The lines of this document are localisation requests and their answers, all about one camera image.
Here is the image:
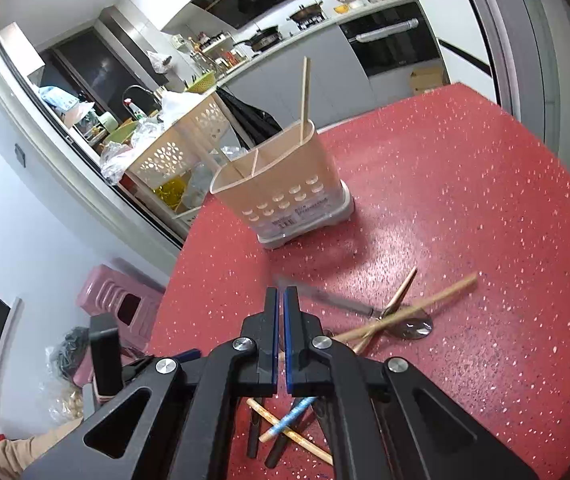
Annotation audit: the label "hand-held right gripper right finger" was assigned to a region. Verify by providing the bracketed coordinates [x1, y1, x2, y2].
[284, 286, 538, 480]

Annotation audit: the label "steel spoon black handle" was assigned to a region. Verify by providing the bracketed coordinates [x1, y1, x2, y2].
[272, 274, 435, 341]

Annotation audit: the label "dark cooking pot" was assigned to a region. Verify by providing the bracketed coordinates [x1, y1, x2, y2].
[286, 1, 324, 24]

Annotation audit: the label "white perforated storage cart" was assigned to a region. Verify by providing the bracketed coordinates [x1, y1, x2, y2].
[125, 91, 231, 226]

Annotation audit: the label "beige utensil holder grey base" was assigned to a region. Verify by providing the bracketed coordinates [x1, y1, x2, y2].
[209, 119, 356, 251]

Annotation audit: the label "cardboard box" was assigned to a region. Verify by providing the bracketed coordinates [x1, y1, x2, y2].
[409, 66, 449, 97]

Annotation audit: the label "clear plastic bags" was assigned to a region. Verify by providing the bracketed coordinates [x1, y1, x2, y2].
[99, 122, 167, 183]

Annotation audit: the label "dark crumpled cloth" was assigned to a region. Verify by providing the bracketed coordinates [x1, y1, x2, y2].
[46, 326, 92, 387]

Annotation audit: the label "black plastic bag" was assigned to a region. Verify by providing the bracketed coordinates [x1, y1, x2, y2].
[215, 86, 284, 152]

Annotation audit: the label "kitchen faucet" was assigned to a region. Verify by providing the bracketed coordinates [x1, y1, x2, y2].
[121, 84, 164, 112]

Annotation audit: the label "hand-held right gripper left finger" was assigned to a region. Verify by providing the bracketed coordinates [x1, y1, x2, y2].
[22, 287, 282, 480]

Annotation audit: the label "black wok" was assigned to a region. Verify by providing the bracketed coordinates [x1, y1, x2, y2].
[237, 25, 284, 50]

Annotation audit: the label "yellow oil bottle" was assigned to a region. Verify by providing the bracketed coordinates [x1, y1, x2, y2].
[154, 176, 187, 212]

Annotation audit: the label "pink plastic stool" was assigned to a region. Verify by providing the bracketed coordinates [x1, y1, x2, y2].
[76, 355, 102, 413]
[76, 266, 166, 356]

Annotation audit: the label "blue patterned chopstick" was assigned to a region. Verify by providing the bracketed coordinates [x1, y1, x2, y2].
[259, 396, 318, 443]

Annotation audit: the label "clear bag of goods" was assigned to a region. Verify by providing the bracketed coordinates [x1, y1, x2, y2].
[40, 384, 86, 427]

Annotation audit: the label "black chopstick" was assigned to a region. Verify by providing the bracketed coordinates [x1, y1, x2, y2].
[246, 397, 266, 458]
[264, 407, 316, 469]

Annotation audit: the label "green colander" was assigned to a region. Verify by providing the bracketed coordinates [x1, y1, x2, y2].
[184, 71, 217, 94]

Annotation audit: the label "person's beige clothing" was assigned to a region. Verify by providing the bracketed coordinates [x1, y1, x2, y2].
[0, 417, 86, 478]

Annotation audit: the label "black built-in oven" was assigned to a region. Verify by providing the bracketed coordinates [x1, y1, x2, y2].
[337, 2, 444, 79]

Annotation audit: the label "white cabinet black handle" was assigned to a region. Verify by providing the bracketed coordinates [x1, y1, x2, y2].
[415, 0, 498, 93]

